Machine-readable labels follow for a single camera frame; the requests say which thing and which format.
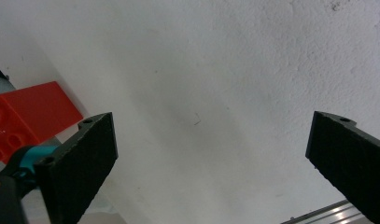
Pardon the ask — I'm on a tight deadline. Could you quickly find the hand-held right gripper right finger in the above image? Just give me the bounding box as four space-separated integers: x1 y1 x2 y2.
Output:
304 110 380 224

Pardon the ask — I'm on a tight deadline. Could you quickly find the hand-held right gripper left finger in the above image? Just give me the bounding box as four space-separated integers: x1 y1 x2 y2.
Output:
34 112 120 224

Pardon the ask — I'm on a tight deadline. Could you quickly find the aluminium profile rail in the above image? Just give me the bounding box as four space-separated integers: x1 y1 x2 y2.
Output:
280 200 376 224

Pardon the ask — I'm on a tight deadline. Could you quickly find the red toy building block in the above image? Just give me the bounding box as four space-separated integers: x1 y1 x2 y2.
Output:
0 80 85 165

